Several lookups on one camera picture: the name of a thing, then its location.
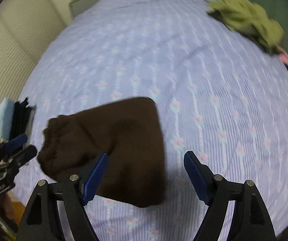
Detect brown corduroy pants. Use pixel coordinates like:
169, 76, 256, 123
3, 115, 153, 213
37, 97, 166, 208

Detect light blue folded garment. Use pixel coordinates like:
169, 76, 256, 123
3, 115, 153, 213
0, 98, 15, 141

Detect black folded garment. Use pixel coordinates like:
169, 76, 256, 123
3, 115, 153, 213
9, 97, 36, 140

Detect purple floral bed sheet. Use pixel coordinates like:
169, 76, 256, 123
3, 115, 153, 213
20, 0, 288, 240

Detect white louvered wardrobe door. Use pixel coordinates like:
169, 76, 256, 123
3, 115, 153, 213
0, 0, 65, 103

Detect pink patterned garment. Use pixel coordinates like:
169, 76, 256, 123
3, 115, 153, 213
278, 46, 288, 70

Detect olive green garment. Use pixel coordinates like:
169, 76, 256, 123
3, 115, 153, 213
207, 0, 284, 55

